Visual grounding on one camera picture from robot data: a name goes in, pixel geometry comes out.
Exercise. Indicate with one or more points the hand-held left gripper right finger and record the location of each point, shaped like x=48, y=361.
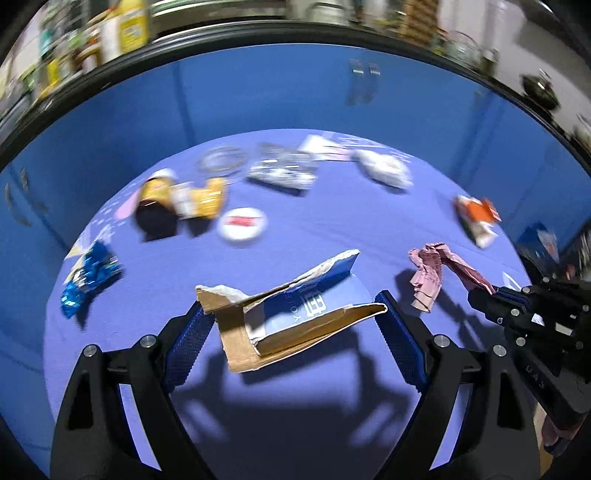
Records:
x=401, y=337

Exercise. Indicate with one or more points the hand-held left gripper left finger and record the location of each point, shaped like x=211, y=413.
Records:
x=189, y=341

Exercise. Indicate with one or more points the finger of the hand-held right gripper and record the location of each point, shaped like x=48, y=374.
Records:
x=531, y=293
x=485, y=303

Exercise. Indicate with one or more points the pink paper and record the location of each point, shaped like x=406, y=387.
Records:
x=427, y=281

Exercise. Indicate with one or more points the torn cardboard box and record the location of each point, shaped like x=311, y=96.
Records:
x=286, y=332

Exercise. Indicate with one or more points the white round lid red label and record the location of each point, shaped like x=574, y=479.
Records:
x=240, y=226

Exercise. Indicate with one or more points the white paper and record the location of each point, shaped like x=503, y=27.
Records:
x=183, y=201

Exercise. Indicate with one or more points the yellow plastic wrapper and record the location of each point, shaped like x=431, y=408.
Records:
x=207, y=198

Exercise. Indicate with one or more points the person's right hand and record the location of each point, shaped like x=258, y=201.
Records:
x=558, y=434

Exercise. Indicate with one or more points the blue packet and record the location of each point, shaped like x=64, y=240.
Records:
x=535, y=240

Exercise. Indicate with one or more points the orange white wrapper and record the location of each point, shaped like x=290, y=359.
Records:
x=475, y=214

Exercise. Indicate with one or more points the blue snack wrapper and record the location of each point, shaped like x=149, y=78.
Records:
x=90, y=272

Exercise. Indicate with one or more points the purple printed tablecloth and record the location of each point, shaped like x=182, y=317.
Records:
x=323, y=221

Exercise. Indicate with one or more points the white crumpled wrapper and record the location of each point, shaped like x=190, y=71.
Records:
x=383, y=168

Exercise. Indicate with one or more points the clear plastic lid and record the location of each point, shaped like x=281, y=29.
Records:
x=207, y=162

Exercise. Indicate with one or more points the silver foil wrapper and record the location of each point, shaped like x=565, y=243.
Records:
x=281, y=175

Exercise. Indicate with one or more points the glass bowl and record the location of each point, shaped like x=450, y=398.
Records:
x=461, y=46

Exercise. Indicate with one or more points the blue kitchen cabinets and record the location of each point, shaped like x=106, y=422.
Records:
x=277, y=92

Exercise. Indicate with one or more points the black kitchen countertop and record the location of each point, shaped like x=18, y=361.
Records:
x=258, y=36

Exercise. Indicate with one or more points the yellow bottle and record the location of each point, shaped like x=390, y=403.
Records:
x=133, y=27

